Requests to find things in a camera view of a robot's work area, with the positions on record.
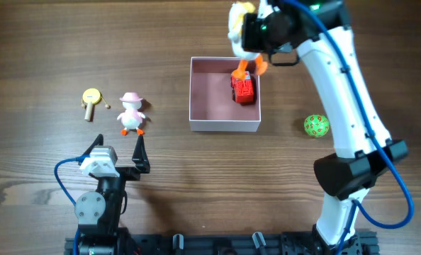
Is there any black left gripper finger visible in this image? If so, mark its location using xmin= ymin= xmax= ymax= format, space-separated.
xmin=83 ymin=134 xmax=103 ymax=155
xmin=132 ymin=135 xmax=150 ymax=174

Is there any white duck with pink hat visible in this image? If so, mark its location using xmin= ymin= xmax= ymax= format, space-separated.
xmin=117 ymin=92 xmax=146 ymax=136

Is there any white plush duck yellow hat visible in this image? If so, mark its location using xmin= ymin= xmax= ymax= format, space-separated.
xmin=227 ymin=1 xmax=269 ymax=80

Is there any red toy fire truck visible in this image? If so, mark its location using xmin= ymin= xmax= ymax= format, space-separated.
xmin=230 ymin=71 xmax=254 ymax=104

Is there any green ball with red numbers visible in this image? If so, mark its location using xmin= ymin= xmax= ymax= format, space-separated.
xmin=303 ymin=115 xmax=330 ymax=138

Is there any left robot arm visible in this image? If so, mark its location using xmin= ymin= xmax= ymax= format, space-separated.
xmin=72 ymin=134 xmax=150 ymax=255

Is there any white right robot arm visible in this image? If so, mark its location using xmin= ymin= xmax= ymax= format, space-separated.
xmin=240 ymin=1 xmax=408 ymax=254

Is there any yellow rattle drum toy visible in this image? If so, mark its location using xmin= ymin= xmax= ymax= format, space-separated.
xmin=82 ymin=88 xmax=111 ymax=122

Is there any white box with pink interior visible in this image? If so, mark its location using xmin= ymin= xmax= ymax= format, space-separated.
xmin=189 ymin=57 xmax=262 ymax=132

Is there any white wrist camera, left arm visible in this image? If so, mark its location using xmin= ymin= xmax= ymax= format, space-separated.
xmin=79 ymin=145 xmax=120 ymax=178

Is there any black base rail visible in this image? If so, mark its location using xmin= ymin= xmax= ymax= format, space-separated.
xmin=64 ymin=229 xmax=380 ymax=255

